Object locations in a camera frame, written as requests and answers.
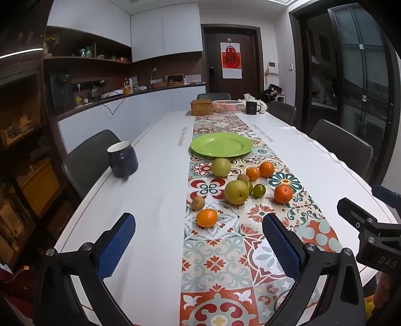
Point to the white intercom panel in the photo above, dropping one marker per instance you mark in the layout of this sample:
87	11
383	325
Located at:
272	68

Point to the dark bag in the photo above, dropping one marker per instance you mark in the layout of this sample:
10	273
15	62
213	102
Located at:
274	91

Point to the person's right hand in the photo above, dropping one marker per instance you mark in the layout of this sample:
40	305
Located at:
387	291

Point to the black mug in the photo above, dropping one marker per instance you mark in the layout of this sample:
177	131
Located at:
251	108

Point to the black coffee machine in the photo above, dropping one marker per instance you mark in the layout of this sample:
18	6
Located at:
61	91

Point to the dark blue mug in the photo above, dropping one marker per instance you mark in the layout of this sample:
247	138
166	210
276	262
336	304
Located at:
122	160

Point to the patterned table runner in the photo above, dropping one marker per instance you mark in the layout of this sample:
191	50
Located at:
216	263

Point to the orange mandarin with stem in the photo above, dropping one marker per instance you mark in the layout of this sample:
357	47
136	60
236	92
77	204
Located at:
283	193

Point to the dark wooden shelf unit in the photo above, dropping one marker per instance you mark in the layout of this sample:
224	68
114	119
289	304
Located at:
25	94

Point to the black box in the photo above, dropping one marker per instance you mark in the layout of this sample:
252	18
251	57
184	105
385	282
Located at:
175	80

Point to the pale orange mandarin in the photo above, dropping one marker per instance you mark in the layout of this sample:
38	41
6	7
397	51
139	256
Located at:
207	218

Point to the woven wicker box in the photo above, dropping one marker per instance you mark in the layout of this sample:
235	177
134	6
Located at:
201	107

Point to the small orange mandarin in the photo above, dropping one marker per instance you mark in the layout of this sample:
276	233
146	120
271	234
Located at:
252	174

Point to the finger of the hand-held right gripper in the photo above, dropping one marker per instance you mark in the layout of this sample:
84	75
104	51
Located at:
352	211
387	196

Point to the white wall cabinets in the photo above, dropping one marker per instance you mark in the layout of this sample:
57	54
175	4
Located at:
166	31

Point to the small brown fruit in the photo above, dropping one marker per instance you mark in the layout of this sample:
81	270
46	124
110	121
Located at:
198	203
243	178

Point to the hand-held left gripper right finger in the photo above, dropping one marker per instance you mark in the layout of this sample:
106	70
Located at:
282	247

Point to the green plate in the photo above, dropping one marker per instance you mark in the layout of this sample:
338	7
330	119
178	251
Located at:
222	145

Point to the red wall calendar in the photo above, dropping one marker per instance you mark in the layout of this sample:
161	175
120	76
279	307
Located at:
231	59

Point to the dark wooden door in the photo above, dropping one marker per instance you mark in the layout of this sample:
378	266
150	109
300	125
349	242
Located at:
247	62

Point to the white counter cabinets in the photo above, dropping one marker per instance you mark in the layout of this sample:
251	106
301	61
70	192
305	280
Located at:
141	112

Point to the white card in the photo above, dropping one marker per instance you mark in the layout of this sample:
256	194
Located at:
193	78

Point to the large yellow-green pear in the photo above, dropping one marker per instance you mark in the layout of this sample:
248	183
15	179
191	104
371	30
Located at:
236	191
221	167

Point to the white cloth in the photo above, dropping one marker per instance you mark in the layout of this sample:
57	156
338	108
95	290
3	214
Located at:
261	103

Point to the grey chair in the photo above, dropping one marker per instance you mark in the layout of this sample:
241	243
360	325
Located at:
282	111
87	156
341	145
213	96

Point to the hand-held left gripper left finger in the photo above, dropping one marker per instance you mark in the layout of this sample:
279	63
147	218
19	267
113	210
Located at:
116	246

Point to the glass sliding door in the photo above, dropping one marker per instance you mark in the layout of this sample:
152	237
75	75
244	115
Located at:
354	78

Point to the yellow storage box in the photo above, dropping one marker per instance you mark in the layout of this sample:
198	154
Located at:
39	185

